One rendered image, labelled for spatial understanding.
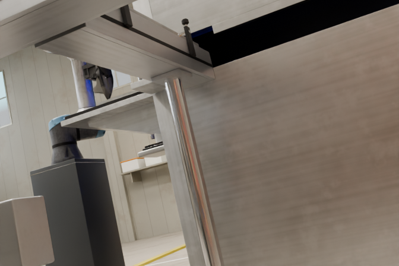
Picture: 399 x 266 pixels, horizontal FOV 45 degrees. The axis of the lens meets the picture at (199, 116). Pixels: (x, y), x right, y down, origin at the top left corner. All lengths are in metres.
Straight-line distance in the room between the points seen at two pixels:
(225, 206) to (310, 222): 0.26
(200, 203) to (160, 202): 10.20
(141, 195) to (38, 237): 10.84
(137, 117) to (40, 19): 0.93
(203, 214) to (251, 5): 0.66
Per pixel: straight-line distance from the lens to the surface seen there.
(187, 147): 1.33
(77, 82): 2.40
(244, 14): 1.57
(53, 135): 2.37
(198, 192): 1.32
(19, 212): 0.89
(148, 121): 1.76
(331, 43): 1.48
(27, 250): 0.89
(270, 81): 1.50
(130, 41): 1.10
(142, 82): 1.51
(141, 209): 11.76
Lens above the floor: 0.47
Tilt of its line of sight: 10 degrees up
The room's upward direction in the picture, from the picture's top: 13 degrees counter-clockwise
